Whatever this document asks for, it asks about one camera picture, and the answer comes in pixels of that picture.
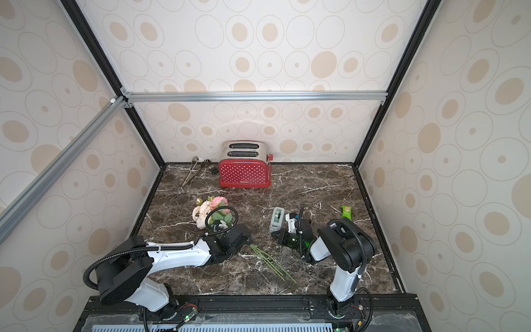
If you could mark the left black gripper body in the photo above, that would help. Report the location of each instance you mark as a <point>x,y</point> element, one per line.
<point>232,253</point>

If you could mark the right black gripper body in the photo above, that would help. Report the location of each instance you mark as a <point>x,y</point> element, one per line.
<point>286,234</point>

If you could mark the pink artificial flower bouquet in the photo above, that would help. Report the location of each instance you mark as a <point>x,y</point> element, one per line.
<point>214,216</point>

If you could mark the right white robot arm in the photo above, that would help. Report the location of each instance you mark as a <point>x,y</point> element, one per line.
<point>349,246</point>

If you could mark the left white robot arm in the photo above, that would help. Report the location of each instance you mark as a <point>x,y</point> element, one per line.
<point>123,274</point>

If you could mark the green snack packet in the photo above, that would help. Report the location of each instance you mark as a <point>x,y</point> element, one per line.
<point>347,212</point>

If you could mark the red polka dot toaster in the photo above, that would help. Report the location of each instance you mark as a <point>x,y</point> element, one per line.
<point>245,164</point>

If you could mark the metal kitchen tongs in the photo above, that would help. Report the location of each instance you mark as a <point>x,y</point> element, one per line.
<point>197,166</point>

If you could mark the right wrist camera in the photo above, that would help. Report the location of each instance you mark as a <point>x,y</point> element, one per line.
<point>291,220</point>

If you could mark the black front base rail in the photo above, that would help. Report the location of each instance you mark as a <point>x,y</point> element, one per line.
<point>393,312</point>

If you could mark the horizontal aluminium rail back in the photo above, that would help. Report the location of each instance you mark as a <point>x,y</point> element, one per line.
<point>262,96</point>

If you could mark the aluminium rail left wall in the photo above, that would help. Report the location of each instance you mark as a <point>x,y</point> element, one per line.
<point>25,202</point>

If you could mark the black vertical frame post right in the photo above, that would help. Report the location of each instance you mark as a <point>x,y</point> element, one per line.
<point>429,12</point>

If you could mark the black vertical frame post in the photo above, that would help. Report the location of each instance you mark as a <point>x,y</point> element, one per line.
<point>429,12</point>
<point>74,12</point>

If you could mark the black vertical frame post left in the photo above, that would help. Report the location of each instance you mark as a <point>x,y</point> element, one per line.
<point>74,12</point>

